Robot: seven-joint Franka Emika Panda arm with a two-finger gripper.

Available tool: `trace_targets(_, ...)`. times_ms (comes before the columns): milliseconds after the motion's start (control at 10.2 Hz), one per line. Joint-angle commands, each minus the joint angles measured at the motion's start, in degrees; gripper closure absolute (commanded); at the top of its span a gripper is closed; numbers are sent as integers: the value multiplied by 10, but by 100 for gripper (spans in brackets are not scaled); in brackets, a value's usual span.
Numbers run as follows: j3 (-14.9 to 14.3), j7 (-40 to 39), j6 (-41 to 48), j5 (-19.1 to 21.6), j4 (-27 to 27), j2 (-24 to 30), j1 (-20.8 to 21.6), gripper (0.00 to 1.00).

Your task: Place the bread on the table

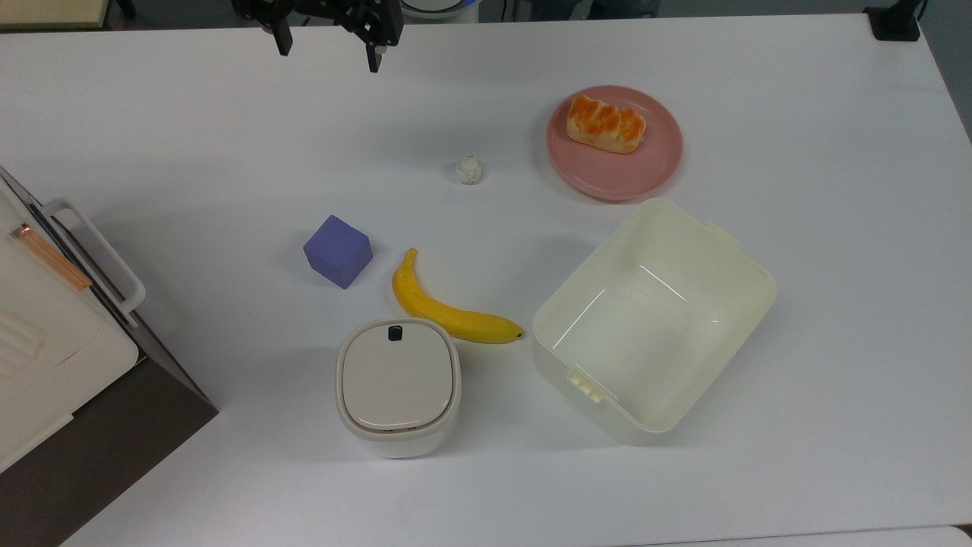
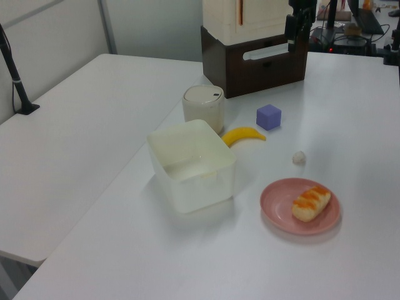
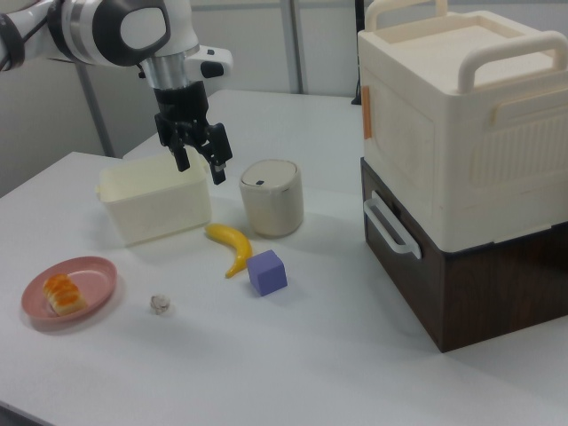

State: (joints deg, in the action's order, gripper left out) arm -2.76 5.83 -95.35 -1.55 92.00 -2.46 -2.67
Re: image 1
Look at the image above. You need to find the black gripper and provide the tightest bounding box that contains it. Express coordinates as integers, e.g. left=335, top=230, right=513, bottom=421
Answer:
left=232, top=0, right=405, bottom=74

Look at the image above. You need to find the golden bread loaf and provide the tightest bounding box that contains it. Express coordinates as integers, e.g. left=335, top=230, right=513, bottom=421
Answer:
left=565, top=94, right=648, bottom=155

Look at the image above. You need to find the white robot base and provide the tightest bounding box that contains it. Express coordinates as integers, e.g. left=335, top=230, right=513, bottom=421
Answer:
left=398, top=0, right=482, bottom=24

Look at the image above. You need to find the purple cube block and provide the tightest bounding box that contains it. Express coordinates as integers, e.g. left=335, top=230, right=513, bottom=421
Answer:
left=303, top=214, right=374, bottom=290

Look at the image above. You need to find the yellow banana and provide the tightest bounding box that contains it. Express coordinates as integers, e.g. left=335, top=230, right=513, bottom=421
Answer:
left=391, top=248, right=525, bottom=345

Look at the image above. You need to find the pink round plate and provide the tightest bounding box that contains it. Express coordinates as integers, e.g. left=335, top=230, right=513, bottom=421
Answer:
left=546, top=85, right=684, bottom=203

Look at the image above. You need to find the white lidded trash can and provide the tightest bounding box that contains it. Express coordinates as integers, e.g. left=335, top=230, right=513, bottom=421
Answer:
left=335, top=318, right=462, bottom=460

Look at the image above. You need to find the white countertop oven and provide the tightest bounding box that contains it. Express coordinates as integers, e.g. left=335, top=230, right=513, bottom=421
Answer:
left=0, top=165, right=219, bottom=547

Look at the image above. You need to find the cream open plastic bin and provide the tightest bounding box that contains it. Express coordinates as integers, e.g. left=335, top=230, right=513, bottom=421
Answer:
left=531, top=198, right=778, bottom=446

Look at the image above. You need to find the black table clamp mount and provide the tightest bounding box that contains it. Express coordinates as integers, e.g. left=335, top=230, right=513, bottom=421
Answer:
left=864, top=0, right=929, bottom=43

